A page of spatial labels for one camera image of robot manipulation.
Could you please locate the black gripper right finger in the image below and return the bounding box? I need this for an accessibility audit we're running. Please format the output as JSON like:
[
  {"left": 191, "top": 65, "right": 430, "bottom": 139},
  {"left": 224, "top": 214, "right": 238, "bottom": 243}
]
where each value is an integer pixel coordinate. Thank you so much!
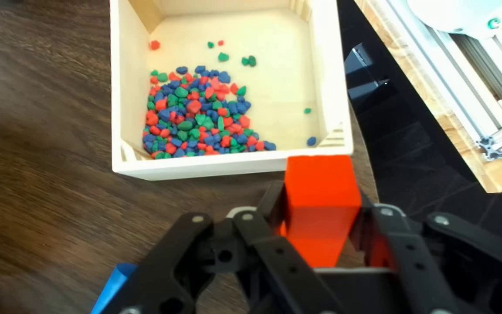
[{"left": 360, "top": 203, "right": 502, "bottom": 314}]

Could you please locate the aluminium extrusion frame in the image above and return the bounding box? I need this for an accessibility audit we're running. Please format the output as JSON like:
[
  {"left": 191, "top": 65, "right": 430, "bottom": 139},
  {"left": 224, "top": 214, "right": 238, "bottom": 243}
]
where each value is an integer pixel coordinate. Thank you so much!
[{"left": 378, "top": 0, "right": 502, "bottom": 163}]

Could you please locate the orange rectangular block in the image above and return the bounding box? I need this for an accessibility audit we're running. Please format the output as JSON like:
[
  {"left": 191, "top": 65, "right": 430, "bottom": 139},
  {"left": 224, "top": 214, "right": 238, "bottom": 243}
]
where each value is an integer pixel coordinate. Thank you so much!
[{"left": 277, "top": 154, "right": 393, "bottom": 271}]

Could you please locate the coloured pebbles pile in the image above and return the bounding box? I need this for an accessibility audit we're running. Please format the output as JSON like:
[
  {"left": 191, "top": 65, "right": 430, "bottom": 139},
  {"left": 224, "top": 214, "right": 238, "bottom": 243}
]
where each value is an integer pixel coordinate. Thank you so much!
[{"left": 141, "top": 39, "right": 320, "bottom": 161}]

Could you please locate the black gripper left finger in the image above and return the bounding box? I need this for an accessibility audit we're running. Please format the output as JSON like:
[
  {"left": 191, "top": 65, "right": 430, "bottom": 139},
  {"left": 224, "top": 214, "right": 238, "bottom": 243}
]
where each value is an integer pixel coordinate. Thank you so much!
[{"left": 101, "top": 184, "right": 345, "bottom": 314}]

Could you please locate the blue cylinder block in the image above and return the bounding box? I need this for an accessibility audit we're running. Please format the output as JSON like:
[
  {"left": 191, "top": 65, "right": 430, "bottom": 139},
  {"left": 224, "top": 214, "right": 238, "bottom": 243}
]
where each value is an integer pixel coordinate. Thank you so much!
[{"left": 88, "top": 262, "right": 139, "bottom": 314}]

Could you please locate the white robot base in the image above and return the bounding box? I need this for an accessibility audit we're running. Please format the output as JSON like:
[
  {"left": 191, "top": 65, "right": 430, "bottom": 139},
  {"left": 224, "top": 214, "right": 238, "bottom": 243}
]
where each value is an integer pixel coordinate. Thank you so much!
[{"left": 406, "top": 0, "right": 502, "bottom": 39}]

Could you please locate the cardboard box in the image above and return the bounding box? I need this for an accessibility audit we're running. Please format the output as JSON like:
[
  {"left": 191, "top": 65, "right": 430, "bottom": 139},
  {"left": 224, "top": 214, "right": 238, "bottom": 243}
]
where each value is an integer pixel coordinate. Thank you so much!
[{"left": 108, "top": 0, "right": 355, "bottom": 184}]

